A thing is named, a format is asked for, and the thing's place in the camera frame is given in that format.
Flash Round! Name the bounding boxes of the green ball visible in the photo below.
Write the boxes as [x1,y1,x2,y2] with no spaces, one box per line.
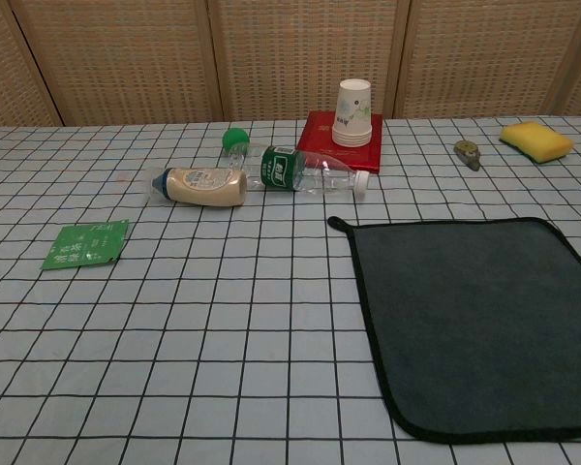
[222,127,251,152]

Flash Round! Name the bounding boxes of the black and yellow cloth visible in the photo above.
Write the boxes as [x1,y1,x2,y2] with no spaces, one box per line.
[327,215,581,446]

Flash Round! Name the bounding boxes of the red booklet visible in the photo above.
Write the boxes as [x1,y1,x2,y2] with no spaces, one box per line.
[295,109,384,173]

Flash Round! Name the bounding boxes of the yellow sponge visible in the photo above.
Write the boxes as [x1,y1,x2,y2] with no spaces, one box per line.
[499,121,575,165]

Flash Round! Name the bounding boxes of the clear green-label water bottle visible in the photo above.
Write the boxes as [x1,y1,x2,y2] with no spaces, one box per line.
[228,141,371,198]

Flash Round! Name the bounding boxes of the checkered white tablecloth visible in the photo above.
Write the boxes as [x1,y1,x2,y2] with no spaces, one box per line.
[0,113,581,465]

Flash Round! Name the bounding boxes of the beige squeeze sauce bottle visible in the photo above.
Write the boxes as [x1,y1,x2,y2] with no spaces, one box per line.
[149,167,249,208]

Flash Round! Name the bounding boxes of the stack of paper cups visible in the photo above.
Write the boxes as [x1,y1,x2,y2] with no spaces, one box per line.
[331,78,373,147]

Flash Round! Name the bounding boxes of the green tea sachet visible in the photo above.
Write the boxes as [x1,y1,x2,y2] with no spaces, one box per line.
[40,218,131,271]

